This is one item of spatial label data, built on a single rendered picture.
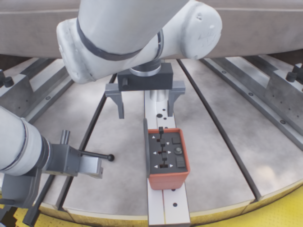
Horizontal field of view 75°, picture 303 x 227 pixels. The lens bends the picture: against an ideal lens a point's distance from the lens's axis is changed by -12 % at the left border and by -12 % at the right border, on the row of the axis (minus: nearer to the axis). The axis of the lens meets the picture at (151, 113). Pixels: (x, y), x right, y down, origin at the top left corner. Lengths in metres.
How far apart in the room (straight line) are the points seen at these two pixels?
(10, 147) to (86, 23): 0.18
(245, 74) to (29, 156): 1.79
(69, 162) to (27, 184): 0.08
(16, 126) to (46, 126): 1.36
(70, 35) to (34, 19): 0.96
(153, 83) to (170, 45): 0.22
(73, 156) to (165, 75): 0.27
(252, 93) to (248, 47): 0.69
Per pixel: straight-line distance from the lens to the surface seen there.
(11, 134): 0.31
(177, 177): 0.72
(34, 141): 0.35
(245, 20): 1.19
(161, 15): 0.18
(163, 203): 0.79
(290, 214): 1.77
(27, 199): 0.38
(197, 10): 0.33
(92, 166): 0.42
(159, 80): 0.53
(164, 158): 0.68
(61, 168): 0.39
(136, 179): 1.27
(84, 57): 0.27
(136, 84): 0.53
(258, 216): 1.65
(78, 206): 1.25
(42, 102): 1.83
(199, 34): 0.33
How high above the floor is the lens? 1.40
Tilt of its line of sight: 43 degrees down
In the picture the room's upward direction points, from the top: straight up
